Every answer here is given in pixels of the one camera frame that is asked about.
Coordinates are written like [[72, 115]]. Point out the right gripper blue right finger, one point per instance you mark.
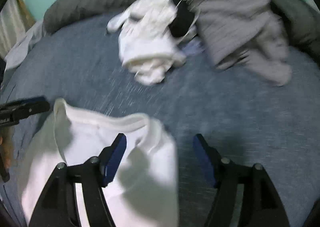
[[261, 204]]

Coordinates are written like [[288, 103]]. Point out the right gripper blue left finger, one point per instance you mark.
[[57, 204]]

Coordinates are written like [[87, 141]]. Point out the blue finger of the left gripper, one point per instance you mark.
[[25, 107]]

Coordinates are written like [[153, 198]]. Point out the white long sleeve shirt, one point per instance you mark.
[[144, 191]]

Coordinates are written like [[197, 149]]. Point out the person's left hand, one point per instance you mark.
[[7, 145]]

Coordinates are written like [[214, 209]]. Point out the light grey blanket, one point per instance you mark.
[[20, 50]]

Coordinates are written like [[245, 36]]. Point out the navy blue bed sheet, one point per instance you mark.
[[244, 117]]

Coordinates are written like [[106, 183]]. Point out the striped beige curtain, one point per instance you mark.
[[16, 20]]

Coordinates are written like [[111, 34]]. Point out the white black trimmed garment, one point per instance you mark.
[[150, 32]]

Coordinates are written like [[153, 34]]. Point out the grey crumpled garment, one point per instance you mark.
[[245, 32]]

